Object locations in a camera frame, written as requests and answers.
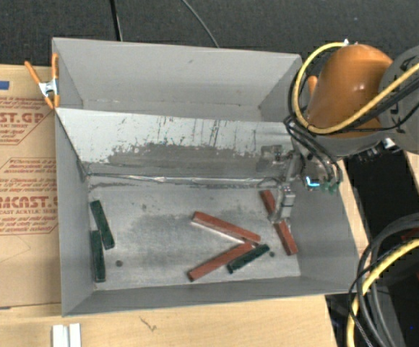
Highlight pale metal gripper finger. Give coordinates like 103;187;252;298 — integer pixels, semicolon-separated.
268;184;286;225
282;187;297;220

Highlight red-brown flat block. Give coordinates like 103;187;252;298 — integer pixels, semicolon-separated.
259;189;300;257
191;210;262;245
186;242;256;283

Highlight dark green flat block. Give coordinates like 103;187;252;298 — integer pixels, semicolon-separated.
90;229;107;283
89;200;116;251
225;243;271;275

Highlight grey metal bin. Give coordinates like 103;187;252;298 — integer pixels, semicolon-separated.
51;37;361;318

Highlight brown cardboard board red print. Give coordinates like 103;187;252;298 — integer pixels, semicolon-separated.
0;62;64;311

